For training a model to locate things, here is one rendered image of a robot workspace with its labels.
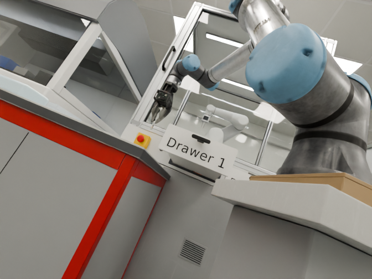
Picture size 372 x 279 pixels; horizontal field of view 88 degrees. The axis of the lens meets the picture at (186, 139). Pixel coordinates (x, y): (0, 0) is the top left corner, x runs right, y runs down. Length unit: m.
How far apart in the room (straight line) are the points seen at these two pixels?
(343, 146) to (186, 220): 0.81
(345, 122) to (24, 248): 0.69
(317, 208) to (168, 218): 0.89
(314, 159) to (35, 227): 0.59
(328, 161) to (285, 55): 0.18
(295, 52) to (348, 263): 0.27
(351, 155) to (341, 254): 0.16
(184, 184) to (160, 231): 0.26
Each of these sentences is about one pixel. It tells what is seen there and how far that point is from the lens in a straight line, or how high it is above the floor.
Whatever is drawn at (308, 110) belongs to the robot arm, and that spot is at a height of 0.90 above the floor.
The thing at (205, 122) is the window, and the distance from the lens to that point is 1.16.
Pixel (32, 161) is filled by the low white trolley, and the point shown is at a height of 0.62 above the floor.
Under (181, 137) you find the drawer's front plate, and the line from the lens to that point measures 0.75.
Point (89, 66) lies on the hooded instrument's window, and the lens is 1.38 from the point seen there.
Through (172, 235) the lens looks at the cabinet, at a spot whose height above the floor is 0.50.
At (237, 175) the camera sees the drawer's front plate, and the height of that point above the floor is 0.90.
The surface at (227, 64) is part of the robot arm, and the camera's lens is 0.90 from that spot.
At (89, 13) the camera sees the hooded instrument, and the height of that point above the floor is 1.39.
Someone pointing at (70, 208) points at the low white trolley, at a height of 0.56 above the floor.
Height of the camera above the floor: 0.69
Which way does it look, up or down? 15 degrees up
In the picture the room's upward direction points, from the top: 24 degrees clockwise
